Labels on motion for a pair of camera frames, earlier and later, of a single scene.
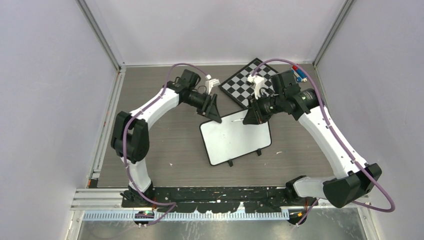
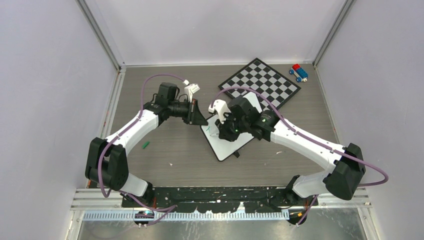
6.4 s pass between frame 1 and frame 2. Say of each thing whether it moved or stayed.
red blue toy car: stayed
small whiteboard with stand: moved
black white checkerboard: stayed
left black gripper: moved
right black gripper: moved
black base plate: stayed
